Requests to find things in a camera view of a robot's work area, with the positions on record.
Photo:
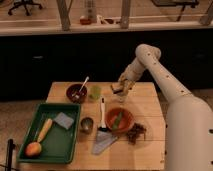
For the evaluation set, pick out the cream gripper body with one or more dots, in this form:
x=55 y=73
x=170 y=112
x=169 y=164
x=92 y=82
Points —
x=125 y=84

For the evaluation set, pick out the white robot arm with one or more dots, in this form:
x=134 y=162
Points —
x=189 y=119

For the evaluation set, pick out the white paper cup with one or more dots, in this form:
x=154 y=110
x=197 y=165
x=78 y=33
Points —
x=121 y=97

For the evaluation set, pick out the green plastic cup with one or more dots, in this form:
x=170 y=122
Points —
x=95 y=93

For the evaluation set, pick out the small metal cup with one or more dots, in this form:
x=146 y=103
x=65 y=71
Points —
x=87 y=125

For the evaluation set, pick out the orange bowl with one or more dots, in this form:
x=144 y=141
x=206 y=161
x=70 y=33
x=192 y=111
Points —
x=126 y=122

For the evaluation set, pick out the white plastic spoon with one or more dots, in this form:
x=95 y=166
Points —
x=76 y=94

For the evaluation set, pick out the green pea pod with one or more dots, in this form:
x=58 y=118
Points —
x=117 y=121

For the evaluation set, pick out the wooden table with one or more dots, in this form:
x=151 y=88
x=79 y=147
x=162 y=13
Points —
x=146 y=154

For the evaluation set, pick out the brown dried grape bunch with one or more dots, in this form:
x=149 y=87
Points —
x=134 y=133

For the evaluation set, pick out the dark red bowl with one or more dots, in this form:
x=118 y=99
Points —
x=72 y=89

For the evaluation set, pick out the red bowl on shelf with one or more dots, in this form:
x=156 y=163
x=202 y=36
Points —
x=85 y=21

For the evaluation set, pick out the grey sponge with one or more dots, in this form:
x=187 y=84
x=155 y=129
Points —
x=63 y=120

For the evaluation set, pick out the green plastic tray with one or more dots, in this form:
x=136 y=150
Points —
x=58 y=146

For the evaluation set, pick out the orange fruit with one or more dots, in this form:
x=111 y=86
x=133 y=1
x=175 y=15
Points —
x=33 y=149

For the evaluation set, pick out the black office chair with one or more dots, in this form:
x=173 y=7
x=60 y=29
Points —
x=24 y=3

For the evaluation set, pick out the black pole left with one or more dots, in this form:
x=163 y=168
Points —
x=9 y=154

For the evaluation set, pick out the white handled black brush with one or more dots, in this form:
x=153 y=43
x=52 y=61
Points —
x=102 y=126

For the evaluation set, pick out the yellow handled brush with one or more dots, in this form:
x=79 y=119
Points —
x=47 y=125

